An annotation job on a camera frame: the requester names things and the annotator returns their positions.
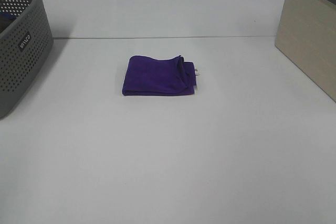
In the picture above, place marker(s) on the beige fabric storage box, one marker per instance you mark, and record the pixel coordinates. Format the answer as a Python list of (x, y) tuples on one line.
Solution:
[(306, 36)]

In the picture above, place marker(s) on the purple microfibre towel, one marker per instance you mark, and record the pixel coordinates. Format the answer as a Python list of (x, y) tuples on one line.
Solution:
[(151, 77)]

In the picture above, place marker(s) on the grey perforated plastic basket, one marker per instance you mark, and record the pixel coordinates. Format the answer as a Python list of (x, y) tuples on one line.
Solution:
[(25, 46)]

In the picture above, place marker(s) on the dark cloth inside basket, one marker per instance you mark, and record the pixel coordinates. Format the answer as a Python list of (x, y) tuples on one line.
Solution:
[(6, 20)]

